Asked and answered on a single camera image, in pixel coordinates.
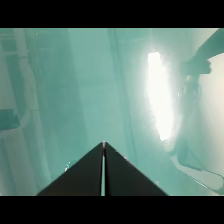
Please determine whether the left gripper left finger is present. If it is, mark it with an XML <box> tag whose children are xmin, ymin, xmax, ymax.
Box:
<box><xmin>36</xmin><ymin>141</ymin><xmax>104</xmax><ymax>197</ymax></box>

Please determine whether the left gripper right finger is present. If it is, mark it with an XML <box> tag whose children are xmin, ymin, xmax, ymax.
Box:
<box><xmin>103</xmin><ymin>141</ymin><xmax>168</xmax><ymax>197</ymax></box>

